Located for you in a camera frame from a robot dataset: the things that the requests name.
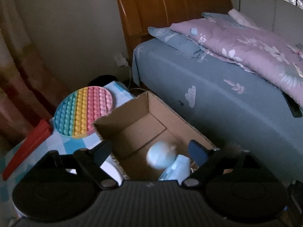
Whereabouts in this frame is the pink gold curtain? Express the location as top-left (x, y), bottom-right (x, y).
top-left (0, 0), bottom-right (68, 155)

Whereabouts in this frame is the purple floral pillow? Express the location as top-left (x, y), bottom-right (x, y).
top-left (170, 18), bottom-right (302, 105)

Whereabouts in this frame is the red folded fan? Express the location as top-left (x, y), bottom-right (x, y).
top-left (2, 119), bottom-right (53, 181)

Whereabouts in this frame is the wooden bed headboard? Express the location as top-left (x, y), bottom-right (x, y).
top-left (117, 0), bottom-right (233, 58)

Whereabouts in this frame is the clear jar with white lid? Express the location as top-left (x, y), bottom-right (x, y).
top-left (100, 161), bottom-right (124, 186)

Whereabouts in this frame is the white wall plug adapter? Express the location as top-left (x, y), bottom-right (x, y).
top-left (114, 55), bottom-right (128, 67)

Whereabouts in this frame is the pale blue round plush toy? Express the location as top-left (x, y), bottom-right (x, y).
top-left (146, 141), bottom-right (177, 170)

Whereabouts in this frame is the blue floral pillow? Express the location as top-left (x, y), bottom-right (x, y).
top-left (148, 27), bottom-right (204, 58)

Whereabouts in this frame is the blue floral bedsheet mattress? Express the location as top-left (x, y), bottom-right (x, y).
top-left (133, 38), bottom-right (302, 182)

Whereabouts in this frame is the light blue face mask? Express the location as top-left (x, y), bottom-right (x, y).
top-left (158, 154), bottom-right (191, 185)

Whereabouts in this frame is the open cardboard box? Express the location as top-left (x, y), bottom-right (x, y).
top-left (94, 92), bottom-right (215, 181)

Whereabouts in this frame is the rainbow round pop-it toy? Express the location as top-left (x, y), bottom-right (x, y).
top-left (54, 86), bottom-right (113, 139)

